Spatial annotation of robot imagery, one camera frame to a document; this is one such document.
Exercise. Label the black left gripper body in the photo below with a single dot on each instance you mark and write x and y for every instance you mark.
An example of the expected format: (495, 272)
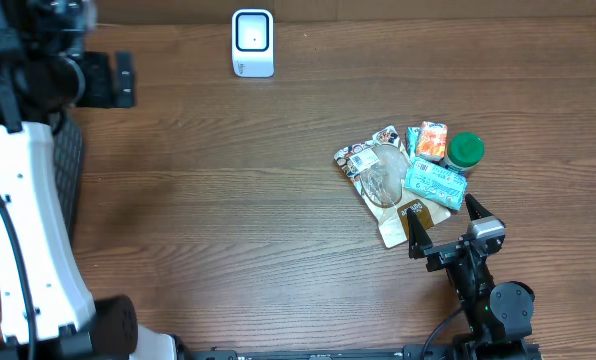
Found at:
(124, 79)

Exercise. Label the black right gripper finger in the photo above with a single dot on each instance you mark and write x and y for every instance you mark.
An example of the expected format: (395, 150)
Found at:
(475, 209)
(418, 238)

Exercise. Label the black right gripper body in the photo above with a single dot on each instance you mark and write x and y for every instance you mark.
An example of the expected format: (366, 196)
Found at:
(442, 257)

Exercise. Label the green lid jar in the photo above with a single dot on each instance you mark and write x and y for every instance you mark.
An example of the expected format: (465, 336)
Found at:
(463, 153)

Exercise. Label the orange snack packet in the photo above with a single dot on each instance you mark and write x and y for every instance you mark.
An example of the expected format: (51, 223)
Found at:
(432, 141)

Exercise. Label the beige snack pouch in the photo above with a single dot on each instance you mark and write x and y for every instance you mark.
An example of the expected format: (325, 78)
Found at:
(377, 169)

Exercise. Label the teal tissue packet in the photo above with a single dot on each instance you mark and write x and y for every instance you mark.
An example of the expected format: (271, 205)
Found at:
(412, 138)

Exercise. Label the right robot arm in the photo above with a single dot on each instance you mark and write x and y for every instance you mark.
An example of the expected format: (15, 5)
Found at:
(498, 315)

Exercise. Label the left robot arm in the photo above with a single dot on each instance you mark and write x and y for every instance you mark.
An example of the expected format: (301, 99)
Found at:
(47, 311)

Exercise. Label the white barcode scanner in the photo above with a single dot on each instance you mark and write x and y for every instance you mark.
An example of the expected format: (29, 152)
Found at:
(252, 41)

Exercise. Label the grey plastic mesh basket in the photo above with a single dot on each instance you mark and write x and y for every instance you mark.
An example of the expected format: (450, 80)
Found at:
(68, 155)

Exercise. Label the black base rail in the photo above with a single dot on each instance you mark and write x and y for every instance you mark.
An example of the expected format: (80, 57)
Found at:
(318, 355)

